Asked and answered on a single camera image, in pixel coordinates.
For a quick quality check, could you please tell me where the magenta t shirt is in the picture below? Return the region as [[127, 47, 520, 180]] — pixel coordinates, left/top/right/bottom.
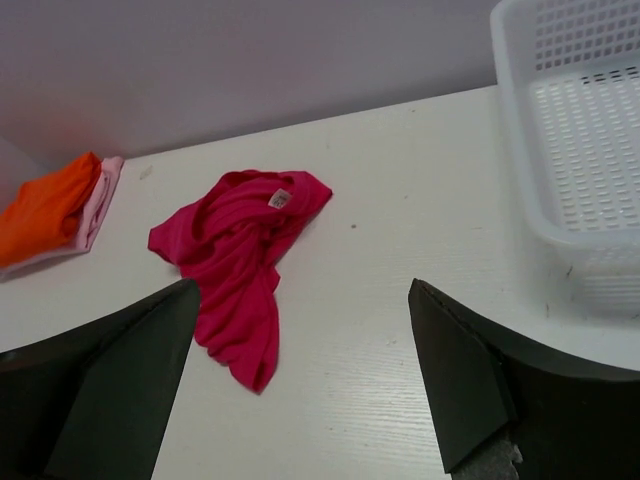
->
[[148, 170, 332, 394]]

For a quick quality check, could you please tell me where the white plastic basket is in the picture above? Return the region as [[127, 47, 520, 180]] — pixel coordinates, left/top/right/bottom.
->
[[490, 1, 639, 318]]

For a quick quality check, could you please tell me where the folded orange t shirt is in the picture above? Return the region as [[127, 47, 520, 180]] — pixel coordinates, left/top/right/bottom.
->
[[1, 152, 102, 268]]

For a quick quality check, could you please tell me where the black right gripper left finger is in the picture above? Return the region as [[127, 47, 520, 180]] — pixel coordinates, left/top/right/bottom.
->
[[1, 279, 200, 479]]

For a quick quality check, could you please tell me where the folded pink t shirt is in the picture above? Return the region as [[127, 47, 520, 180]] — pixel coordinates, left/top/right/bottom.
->
[[1, 156, 124, 277]]

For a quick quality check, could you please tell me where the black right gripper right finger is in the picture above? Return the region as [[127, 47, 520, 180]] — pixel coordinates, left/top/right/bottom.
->
[[408, 279, 639, 479]]

